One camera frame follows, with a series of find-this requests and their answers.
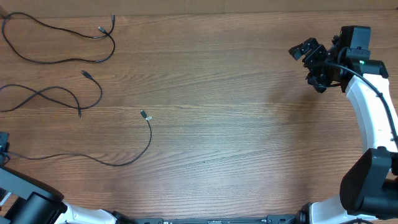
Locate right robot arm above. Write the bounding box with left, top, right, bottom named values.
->
left=289, top=26, right=397, bottom=223

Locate black usb cable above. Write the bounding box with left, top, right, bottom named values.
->
left=0, top=69, right=104, bottom=118
left=1, top=11, right=117, bottom=65
left=7, top=108, right=153, bottom=167

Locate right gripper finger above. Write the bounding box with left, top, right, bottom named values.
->
left=289, top=38, right=320, bottom=60
left=305, top=74, right=327, bottom=93

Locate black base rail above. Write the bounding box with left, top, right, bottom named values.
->
left=111, top=211, right=310, bottom=224

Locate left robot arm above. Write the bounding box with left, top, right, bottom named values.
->
left=1, top=132, right=135, bottom=224

